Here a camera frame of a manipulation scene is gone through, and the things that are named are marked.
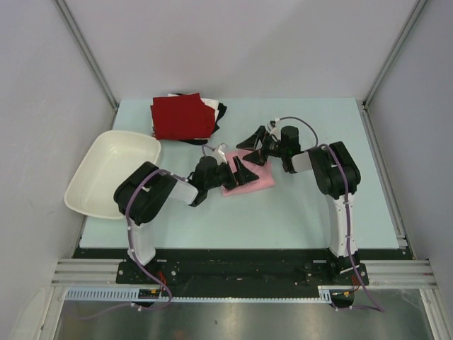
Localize folded red t shirt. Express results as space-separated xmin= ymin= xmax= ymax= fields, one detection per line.
xmin=150 ymin=93 xmax=215 ymax=140

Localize pink t shirt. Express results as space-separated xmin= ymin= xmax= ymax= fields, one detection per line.
xmin=221 ymin=148 xmax=276 ymax=198

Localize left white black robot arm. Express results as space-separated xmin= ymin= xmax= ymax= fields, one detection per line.
xmin=113 ymin=156 xmax=259 ymax=283

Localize right aluminium frame post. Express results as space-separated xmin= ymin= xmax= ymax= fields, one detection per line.
xmin=362 ymin=0 xmax=430 ymax=110

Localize aluminium front rail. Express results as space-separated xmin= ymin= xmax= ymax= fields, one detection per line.
xmin=51 ymin=259 xmax=122 ymax=287

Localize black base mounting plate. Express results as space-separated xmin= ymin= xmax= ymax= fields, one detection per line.
xmin=73 ymin=248 xmax=369 ymax=298

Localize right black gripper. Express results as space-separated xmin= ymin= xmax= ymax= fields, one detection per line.
xmin=237 ymin=125 xmax=287 ymax=166

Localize left aluminium frame post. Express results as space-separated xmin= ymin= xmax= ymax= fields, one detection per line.
xmin=52 ymin=0 xmax=119 ymax=112

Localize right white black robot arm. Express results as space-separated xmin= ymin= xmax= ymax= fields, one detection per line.
xmin=236 ymin=121 xmax=361 ymax=284

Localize right aluminium side rail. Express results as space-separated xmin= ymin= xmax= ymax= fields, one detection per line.
xmin=357 ymin=101 xmax=437 ymax=290

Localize aluminium frame post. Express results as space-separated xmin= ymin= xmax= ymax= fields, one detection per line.
xmin=362 ymin=0 xmax=430 ymax=110
xmin=52 ymin=0 xmax=119 ymax=112

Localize white slotted cable duct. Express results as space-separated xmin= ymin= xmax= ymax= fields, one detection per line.
xmin=65 ymin=285 xmax=333 ymax=304

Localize white plastic bin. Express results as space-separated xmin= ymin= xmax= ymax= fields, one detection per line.
xmin=64 ymin=130 xmax=161 ymax=220

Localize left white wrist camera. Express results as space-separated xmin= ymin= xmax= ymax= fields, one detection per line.
xmin=213 ymin=143 xmax=228 ymax=165

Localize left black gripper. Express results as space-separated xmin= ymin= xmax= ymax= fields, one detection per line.
xmin=205 ymin=157 xmax=258 ymax=191

